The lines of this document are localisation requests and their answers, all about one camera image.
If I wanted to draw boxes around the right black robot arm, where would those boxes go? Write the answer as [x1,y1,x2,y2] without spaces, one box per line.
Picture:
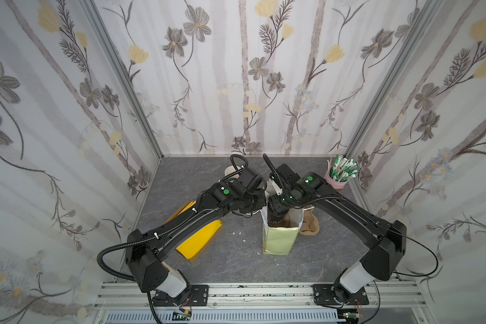
[263,154,410,305]

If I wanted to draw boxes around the brown pulp cup carrier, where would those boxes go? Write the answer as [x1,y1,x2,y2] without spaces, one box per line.
[300,205,320,236]

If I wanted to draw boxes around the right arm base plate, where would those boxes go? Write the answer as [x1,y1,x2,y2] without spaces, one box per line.
[312,283,369,307]

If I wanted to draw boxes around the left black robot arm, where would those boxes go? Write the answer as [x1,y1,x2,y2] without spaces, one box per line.
[97,155,267,310]

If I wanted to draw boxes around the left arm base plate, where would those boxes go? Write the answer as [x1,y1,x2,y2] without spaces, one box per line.
[151,284,209,307]

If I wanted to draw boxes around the green white wrapped straws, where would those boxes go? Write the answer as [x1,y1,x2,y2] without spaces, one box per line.
[327,155,360,182]

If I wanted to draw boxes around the green white paper bag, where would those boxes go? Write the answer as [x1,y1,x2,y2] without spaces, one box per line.
[260,207,304,256]

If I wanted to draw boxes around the pink straw holder cup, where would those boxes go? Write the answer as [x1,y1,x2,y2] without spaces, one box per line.
[324,172,348,192]

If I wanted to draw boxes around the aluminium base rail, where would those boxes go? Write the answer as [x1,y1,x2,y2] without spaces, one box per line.
[93,279,436,323]

